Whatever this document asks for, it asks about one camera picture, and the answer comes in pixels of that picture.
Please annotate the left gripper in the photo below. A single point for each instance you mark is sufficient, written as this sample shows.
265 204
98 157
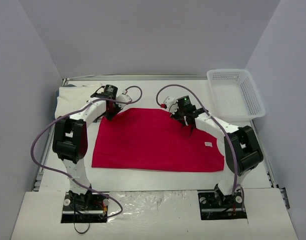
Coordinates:
111 114

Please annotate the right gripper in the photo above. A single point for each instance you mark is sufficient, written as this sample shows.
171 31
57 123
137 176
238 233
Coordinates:
183 121

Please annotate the red t-shirt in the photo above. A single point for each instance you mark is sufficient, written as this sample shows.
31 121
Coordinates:
149 139

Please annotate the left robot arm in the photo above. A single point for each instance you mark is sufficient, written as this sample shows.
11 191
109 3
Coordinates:
70 141

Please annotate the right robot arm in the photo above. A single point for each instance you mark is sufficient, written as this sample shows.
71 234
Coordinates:
240 147

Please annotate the folded white t-shirt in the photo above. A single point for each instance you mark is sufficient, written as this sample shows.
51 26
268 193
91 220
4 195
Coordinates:
71 98

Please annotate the white plastic basket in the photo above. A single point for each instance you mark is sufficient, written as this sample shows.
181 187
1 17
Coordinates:
235 95

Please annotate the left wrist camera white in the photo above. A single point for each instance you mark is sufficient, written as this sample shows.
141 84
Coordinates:
124 99

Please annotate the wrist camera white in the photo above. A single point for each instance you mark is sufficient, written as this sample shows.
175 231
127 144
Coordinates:
171 104
124 99

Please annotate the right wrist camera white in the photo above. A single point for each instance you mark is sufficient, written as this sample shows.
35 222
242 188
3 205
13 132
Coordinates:
171 104

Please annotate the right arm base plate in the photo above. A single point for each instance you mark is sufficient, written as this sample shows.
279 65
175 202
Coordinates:
211 209

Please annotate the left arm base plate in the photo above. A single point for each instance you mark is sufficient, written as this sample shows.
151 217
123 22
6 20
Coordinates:
74 210

